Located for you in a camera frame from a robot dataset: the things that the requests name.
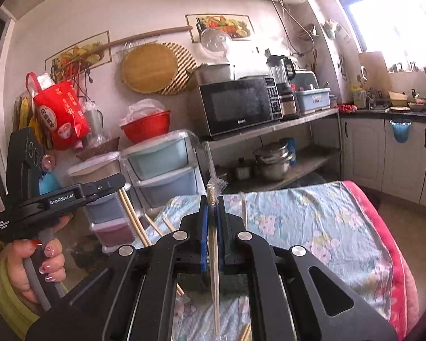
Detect grey cooker pot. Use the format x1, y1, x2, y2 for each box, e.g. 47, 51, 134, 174
193, 63, 233, 86

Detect blue hanging bag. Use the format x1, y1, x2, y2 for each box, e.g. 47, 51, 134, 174
39, 172, 62, 190

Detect yellow hanging cloth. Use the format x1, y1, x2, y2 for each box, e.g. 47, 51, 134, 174
12, 92, 43, 143

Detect green wall holder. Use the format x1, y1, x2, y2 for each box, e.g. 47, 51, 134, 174
321, 19, 341, 39

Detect red plastic basin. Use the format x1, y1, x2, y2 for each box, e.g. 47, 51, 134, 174
120, 110, 172, 144

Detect round ribbed mat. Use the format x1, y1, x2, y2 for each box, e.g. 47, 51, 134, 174
160, 42, 197, 96

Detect plastic-wrapped chopstick pair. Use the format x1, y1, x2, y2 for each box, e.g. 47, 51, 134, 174
206, 179, 228, 340
118, 188, 154, 248

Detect group of wooden chopsticks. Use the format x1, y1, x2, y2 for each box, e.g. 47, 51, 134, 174
144, 192, 252, 341

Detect round bamboo board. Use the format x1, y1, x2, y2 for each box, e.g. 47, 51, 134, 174
122, 43, 179, 95

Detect yellow container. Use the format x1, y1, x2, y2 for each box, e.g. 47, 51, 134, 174
351, 83, 368, 109

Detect dark kitchen countertop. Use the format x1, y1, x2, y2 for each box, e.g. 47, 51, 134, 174
337, 105, 426, 125

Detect stacked steel pots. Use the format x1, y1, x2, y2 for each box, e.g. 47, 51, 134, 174
253, 141, 295, 182

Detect brown woven tray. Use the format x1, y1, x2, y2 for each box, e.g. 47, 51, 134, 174
76, 137, 121, 160

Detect light blue drawer unit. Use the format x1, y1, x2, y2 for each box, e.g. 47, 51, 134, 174
122, 131, 206, 208

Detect metal shelf table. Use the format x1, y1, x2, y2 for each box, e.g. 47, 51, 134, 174
199, 108, 343, 190

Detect clear dome cover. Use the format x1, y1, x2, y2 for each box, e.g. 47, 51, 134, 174
200, 28, 233, 58

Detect red shopping bag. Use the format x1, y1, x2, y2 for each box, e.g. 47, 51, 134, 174
26, 72, 91, 151

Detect person's left hand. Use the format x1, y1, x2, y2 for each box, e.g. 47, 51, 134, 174
1, 216, 72, 305

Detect wrapped steel cup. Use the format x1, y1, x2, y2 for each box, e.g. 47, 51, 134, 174
82, 101, 105, 146

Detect black blender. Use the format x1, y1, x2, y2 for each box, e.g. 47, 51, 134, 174
266, 54, 299, 119

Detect water heater hoses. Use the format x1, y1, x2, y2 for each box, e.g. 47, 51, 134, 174
266, 0, 315, 57

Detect long wooden rolling pin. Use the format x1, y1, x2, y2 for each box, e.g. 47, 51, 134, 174
51, 26, 193, 68

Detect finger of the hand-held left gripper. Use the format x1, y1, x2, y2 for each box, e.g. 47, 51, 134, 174
80, 173, 126, 203

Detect grey bread box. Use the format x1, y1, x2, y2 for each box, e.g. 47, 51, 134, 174
295, 71, 320, 91

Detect wooden cutting board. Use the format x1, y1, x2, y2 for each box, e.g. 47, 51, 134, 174
358, 51, 389, 105

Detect printed light blue blanket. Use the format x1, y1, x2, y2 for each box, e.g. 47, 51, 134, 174
133, 181, 394, 341

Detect pink red blanket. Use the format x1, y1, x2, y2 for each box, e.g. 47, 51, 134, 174
341, 180, 421, 338

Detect blue dish rack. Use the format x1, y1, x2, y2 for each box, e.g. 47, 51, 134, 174
294, 87, 331, 112

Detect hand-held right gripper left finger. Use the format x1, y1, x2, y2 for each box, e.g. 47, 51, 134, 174
25, 195, 210, 341

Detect black microwave oven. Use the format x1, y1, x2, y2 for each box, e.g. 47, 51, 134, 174
198, 75, 284, 139

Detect white plastic bag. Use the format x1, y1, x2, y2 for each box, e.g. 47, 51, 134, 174
124, 99, 166, 123

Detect person's left forearm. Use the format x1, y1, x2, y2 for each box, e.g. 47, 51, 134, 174
0, 252, 43, 340

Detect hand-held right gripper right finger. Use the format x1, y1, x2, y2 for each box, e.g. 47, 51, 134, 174
215, 196, 400, 341

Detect hanging metal strainer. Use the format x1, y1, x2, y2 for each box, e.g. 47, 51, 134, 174
296, 23, 320, 41

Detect white kitchen cabinets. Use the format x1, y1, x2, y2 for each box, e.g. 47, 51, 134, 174
339, 115, 426, 210

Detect fruit wall poster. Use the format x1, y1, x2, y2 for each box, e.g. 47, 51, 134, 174
44, 30, 110, 73
185, 14, 252, 43

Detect drawer unit with pink drawer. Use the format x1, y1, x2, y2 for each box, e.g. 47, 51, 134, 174
68, 151, 135, 253

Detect kitchen window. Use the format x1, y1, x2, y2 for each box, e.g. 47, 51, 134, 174
321, 0, 426, 73

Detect blue hanging bin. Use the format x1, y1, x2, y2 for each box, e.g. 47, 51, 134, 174
390, 119, 412, 144

